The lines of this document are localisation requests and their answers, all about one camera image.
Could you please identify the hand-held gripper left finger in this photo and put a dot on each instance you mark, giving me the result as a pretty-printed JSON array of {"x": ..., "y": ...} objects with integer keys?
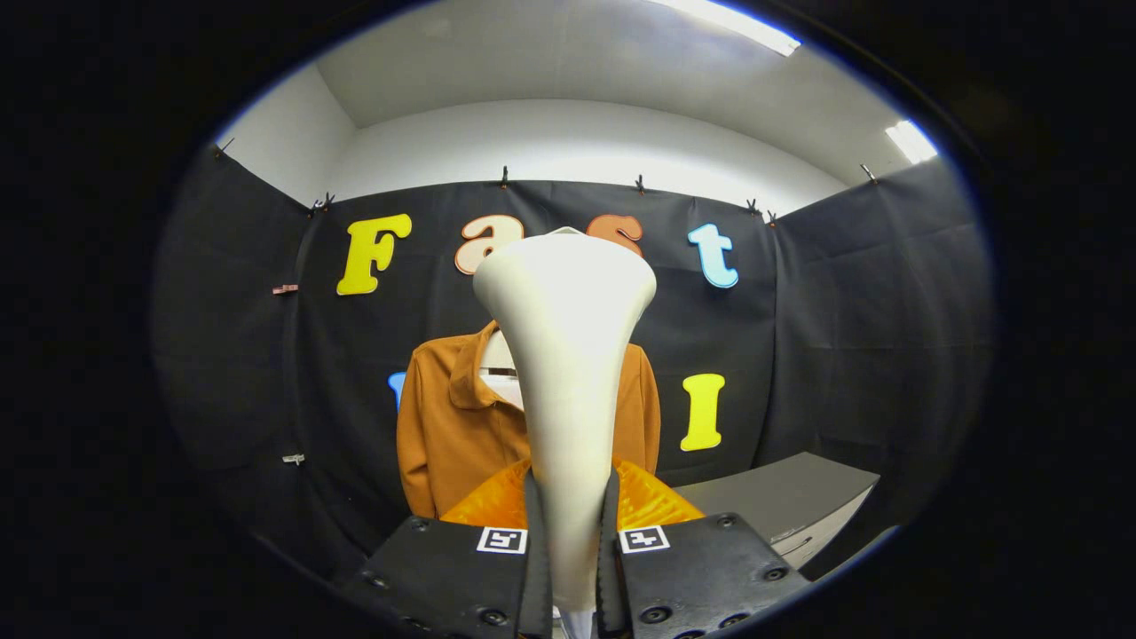
[{"x": 537, "y": 577}]

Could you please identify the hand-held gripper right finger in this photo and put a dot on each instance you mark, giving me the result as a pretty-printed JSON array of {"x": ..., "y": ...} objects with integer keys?
[{"x": 608, "y": 577}]

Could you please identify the orange-brown button shirt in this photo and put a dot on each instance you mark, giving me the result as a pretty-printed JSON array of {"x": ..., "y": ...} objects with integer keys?
[{"x": 444, "y": 444}]

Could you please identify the white garment steamer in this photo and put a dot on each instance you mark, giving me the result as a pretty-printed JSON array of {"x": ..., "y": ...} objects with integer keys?
[{"x": 564, "y": 355}]

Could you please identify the white mannequin torso stand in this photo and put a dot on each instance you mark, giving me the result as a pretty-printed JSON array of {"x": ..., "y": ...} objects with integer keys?
[{"x": 499, "y": 390}]

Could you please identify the grey cabinet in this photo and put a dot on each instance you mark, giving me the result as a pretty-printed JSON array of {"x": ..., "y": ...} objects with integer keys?
[{"x": 781, "y": 497}]

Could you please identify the black backdrop cloth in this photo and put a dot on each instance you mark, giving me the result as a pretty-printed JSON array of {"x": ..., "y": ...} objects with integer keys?
[{"x": 843, "y": 355}]

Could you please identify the row of black backdrop clips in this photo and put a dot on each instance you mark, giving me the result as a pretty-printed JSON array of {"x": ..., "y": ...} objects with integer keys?
[{"x": 504, "y": 177}]

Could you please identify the small ceiling light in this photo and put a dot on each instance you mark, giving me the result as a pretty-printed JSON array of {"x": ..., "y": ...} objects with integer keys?
[{"x": 911, "y": 142}]

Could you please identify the long ceiling light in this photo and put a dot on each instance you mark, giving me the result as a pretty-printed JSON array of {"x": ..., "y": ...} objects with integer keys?
[{"x": 745, "y": 27}]

